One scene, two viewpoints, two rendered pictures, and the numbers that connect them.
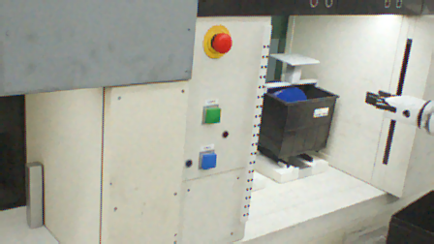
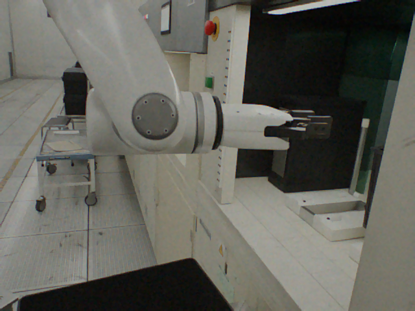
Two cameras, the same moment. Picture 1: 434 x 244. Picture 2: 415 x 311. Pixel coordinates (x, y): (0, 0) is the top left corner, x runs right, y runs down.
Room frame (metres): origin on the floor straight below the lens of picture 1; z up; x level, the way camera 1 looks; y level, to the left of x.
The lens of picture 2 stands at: (1.42, -0.93, 1.28)
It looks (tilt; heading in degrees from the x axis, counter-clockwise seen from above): 17 degrees down; 110
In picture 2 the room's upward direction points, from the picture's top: 4 degrees clockwise
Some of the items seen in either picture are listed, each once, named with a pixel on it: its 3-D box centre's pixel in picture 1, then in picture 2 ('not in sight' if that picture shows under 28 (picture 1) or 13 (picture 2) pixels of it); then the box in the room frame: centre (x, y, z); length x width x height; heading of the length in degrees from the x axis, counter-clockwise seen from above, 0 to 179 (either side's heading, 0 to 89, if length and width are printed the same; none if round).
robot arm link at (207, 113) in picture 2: (433, 117); (200, 122); (1.25, -0.51, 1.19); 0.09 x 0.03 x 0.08; 127
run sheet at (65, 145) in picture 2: not in sight; (64, 144); (-0.67, 1.20, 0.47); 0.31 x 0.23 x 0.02; 151
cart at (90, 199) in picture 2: not in sight; (70, 163); (-0.76, 1.35, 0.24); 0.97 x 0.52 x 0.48; 132
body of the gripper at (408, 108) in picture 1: (412, 109); (242, 123); (1.30, -0.47, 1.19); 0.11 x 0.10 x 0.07; 37
